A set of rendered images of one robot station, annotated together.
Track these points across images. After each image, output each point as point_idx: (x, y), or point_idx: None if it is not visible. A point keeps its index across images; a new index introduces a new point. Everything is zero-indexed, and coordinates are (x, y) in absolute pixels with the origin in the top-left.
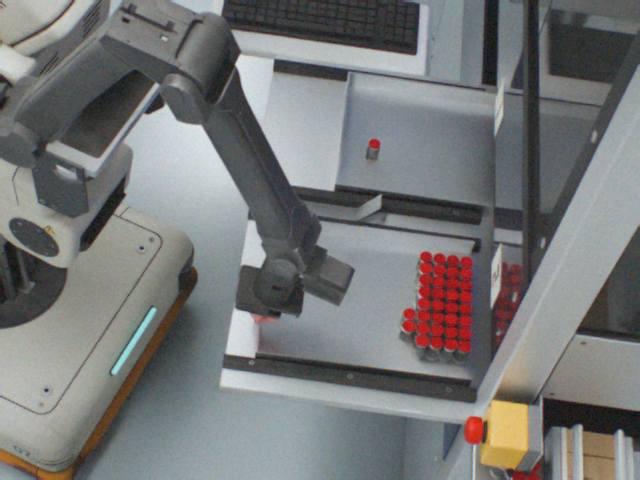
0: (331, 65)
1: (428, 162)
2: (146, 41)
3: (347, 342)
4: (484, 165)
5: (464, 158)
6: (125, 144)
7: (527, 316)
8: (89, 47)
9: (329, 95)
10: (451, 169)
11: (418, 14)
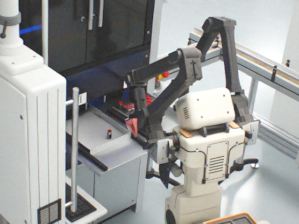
0: (87, 162)
1: (94, 129)
2: (228, 18)
3: (164, 115)
4: (81, 121)
5: (83, 124)
6: (167, 198)
7: (157, 41)
8: (234, 37)
9: (99, 156)
10: (90, 125)
11: None
